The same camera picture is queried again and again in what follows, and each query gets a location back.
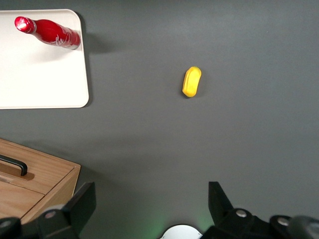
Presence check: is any wooden drawer front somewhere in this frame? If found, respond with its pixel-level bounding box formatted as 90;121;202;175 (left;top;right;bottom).
0;179;46;221
0;139;75;194

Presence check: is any yellow toy banana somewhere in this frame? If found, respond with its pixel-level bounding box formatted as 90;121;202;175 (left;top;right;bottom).
181;66;202;98

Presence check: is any wooden drawer cabinet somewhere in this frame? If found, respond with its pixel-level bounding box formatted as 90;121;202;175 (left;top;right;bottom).
0;138;82;226

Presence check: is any red coke bottle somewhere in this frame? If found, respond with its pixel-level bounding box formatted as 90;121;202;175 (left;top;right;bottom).
14;15;81;50

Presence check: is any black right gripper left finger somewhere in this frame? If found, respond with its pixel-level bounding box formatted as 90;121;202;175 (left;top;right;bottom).
37;182;97;239

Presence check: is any black drawer handle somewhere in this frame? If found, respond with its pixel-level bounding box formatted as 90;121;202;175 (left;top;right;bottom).
0;154;28;177

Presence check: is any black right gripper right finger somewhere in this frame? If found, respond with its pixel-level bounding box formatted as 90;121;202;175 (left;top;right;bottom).
204;181;271;239

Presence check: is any beige plastic tray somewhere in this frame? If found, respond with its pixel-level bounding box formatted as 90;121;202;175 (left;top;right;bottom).
0;8;90;110

